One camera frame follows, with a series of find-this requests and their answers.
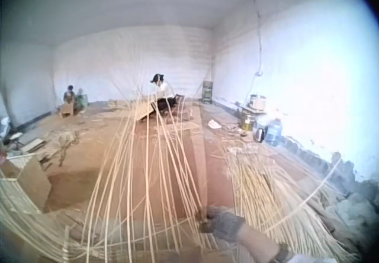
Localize person's right hand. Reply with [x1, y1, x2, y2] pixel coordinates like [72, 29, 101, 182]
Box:
[200, 205, 247, 248]

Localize woven bamboo work strips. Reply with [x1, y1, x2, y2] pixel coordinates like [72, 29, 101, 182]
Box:
[60, 95, 221, 263]

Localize heap of loose bamboo strips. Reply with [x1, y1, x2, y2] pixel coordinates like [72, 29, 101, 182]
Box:
[211, 144, 361, 262]

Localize black kettle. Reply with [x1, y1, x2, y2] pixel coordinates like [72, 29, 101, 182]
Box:
[253, 126, 268, 143]

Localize long curved bamboo strip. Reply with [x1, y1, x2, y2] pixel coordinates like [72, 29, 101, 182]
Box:
[262, 156, 342, 235]

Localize low table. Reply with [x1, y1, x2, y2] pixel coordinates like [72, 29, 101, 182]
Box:
[236, 102, 269, 117]

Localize woven bamboo mat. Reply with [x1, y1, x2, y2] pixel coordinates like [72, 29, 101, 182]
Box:
[136, 100, 156, 123]

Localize green carton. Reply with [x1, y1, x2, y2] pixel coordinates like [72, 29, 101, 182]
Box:
[201, 80, 215, 104]

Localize heap of grey rubble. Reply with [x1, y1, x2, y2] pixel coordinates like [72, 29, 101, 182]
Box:
[333, 178, 379, 248]

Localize green crate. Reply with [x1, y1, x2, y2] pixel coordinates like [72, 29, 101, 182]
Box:
[75, 92, 89, 110]

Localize small wooden stool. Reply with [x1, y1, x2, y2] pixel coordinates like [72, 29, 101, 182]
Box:
[57, 102, 76, 118]

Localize brown wooden board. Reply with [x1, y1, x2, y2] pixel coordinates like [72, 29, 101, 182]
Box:
[0, 153, 53, 214]

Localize bundle of long bamboo strips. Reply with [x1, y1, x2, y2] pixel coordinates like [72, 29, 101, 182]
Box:
[0, 152, 89, 263]

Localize stack of wooden boards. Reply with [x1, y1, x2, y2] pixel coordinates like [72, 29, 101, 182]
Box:
[21, 137, 46, 155]

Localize wall cable with socket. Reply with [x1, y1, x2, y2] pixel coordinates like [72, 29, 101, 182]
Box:
[252, 0, 266, 77]

